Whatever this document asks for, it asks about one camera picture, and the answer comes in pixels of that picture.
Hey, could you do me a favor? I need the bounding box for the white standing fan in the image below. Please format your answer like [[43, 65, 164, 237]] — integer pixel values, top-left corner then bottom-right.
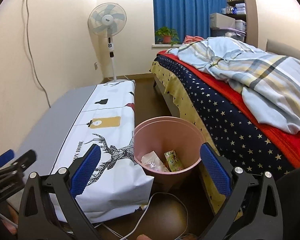
[[88, 2, 127, 82]]

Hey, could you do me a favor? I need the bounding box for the grey headboard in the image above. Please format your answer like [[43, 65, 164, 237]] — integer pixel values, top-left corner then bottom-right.
[[266, 39, 300, 60]]

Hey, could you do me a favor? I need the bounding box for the yellow star bed sheet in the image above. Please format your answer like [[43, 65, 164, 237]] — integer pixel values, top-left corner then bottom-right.
[[150, 60, 225, 214]]

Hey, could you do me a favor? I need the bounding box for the wooden bookshelf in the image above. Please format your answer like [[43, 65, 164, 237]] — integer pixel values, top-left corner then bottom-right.
[[223, 0, 258, 47]]

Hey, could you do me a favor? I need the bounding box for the grey power cable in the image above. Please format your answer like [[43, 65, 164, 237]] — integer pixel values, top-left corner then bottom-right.
[[25, 0, 51, 108]]

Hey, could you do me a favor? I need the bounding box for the grey low table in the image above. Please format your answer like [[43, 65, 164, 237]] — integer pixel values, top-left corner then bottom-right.
[[7, 84, 98, 212]]

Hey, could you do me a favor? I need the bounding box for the blue curtain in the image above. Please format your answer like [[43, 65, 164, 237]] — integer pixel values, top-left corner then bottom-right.
[[153, 0, 226, 42]]

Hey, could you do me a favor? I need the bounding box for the red blanket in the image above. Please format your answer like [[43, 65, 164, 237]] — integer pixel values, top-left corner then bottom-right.
[[158, 51, 300, 168]]

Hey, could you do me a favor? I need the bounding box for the potted green plant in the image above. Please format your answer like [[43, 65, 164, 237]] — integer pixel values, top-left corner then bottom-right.
[[154, 26, 180, 45]]

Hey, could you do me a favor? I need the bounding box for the pink plastic trash bin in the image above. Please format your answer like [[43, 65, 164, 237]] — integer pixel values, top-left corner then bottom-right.
[[134, 116, 206, 192]]

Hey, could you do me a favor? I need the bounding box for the pink clothing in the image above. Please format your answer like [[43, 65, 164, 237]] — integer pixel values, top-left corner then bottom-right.
[[183, 35, 204, 44]]

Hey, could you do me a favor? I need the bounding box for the green snack packet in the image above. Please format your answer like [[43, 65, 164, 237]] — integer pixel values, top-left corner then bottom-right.
[[164, 150, 184, 172]]

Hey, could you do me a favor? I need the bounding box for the navy star blanket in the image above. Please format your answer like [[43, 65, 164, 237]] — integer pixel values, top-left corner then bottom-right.
[[155, 55, 294, 179]]

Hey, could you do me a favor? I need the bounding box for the grey storage box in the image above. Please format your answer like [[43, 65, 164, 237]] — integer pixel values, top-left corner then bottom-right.
[[210, 12, 236, 29]]

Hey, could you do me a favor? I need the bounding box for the clear plastic bag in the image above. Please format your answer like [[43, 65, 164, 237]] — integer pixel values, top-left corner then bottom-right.
[[141, 151, 169, 172]]

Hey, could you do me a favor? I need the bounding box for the white floor cable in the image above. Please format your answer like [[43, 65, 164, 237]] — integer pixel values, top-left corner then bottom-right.
[[99, 192, 190, 240]]

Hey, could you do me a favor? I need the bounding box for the plaid light blue duvet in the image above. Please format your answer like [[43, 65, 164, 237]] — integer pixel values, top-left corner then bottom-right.
[[167, 37, 300, 134]]

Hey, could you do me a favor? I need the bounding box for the clear plastic storage bin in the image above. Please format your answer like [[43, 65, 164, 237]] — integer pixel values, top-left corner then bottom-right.
[[210, 28, 246, 42]]

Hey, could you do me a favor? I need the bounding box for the white printed table cloth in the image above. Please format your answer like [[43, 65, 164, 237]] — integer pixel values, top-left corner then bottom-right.
[[51, 80, 154, 223]]

